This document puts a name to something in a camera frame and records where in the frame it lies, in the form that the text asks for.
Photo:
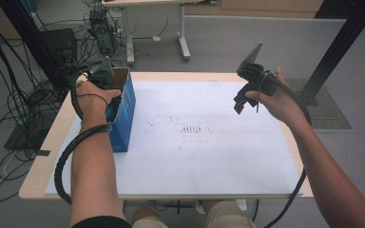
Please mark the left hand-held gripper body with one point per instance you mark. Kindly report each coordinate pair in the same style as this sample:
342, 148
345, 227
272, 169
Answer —
103, 76

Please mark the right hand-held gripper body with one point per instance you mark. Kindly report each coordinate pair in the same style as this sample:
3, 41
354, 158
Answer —
255, 74

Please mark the blue cardboard box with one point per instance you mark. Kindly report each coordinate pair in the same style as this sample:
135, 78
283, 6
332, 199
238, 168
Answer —
125, 126

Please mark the person's left hand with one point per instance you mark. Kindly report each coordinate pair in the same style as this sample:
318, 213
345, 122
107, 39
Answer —
92, 101

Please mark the person's right hand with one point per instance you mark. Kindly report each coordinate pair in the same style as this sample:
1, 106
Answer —
282, 104

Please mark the black computer tower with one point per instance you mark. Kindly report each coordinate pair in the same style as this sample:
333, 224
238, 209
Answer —
101, 30

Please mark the black equipment case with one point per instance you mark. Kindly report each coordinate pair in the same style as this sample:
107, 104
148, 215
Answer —
60, 42

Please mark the white paper sheet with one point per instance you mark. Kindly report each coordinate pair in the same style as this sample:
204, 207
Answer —
202, 152

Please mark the wooden cabinet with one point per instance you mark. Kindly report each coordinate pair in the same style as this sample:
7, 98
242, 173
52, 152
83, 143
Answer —
266, 8

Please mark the white-legged desk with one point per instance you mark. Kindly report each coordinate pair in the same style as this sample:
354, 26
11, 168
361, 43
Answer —
139, 3

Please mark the person's right leg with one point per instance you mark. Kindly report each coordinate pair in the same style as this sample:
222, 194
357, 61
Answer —
228, 215

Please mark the person's leg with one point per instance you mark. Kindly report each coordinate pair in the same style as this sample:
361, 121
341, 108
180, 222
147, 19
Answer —
149, 218
228, 215

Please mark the person's left leg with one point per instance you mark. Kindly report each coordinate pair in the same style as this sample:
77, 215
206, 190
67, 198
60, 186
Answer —
149, 218

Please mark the black shirt sleeve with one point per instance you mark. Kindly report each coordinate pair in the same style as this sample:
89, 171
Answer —
103, 222

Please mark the black metal frame post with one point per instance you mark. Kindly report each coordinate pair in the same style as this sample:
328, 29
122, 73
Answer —
345, 38
28, 38

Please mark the black stand base plate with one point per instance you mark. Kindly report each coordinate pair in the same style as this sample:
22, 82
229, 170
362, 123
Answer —
19, 139

